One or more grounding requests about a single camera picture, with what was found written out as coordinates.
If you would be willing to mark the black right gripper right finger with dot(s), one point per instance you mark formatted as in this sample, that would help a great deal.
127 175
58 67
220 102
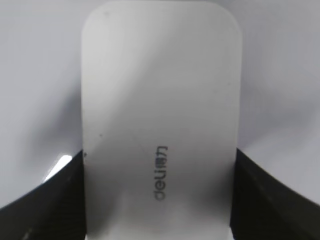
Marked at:
263 208

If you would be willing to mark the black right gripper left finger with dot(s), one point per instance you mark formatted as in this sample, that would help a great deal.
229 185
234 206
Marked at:
53 211

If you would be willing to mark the white board eraser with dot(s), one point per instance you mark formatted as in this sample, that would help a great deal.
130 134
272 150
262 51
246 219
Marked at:
160 102

